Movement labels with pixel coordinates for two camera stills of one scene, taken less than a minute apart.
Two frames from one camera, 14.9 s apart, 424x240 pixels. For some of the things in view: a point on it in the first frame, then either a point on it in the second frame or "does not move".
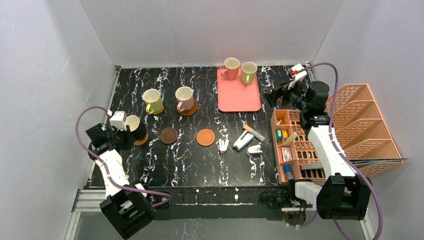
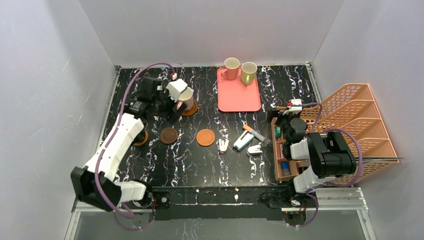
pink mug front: (184, 95) does not move
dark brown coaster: (168, 135) does not move
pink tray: (235, 96) does not move
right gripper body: (283, 93) -> (279, 116)
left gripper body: (123, 137) -> (171, 105)
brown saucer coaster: (190, 112) does not move
